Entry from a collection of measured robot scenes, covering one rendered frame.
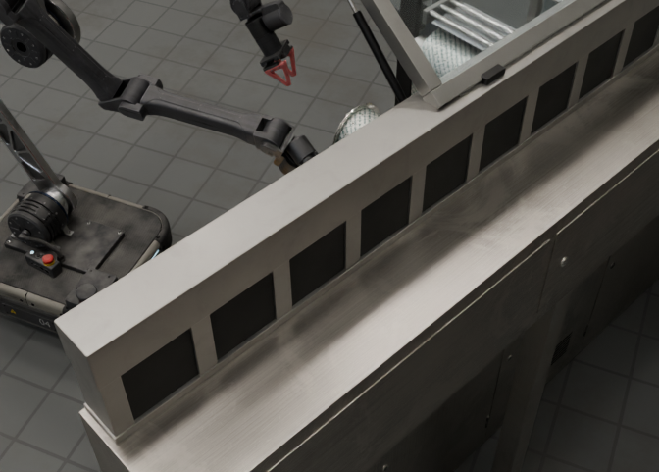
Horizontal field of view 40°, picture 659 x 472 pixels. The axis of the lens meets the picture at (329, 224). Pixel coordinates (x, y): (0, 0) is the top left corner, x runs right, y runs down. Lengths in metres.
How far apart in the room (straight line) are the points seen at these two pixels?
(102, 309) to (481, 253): 0.67
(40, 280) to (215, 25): 1.95
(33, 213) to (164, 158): 0.89
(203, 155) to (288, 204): 2.62
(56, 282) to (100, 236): 0.23
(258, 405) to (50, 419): 1.88
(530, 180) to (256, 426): 0.70
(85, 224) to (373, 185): 2.07
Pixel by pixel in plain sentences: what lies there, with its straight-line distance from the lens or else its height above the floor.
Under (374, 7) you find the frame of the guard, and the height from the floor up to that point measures 1.78.
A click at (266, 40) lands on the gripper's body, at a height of 1.17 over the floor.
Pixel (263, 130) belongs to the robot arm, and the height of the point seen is 1.20.
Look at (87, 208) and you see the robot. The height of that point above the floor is 0.24.
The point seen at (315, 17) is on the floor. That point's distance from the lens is 4.74.
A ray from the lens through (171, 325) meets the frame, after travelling 1.27.
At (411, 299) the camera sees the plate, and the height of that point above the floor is 1.44.
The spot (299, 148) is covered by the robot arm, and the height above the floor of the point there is 1.17.
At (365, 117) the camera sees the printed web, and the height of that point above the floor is 1.31.
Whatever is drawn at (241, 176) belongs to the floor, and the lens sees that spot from 3.83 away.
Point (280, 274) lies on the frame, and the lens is 1.38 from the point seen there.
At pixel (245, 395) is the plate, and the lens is 1.39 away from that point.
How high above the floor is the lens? 2.60
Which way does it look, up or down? 46 degrees down
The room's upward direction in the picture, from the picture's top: 1 degrees counter-clockwise
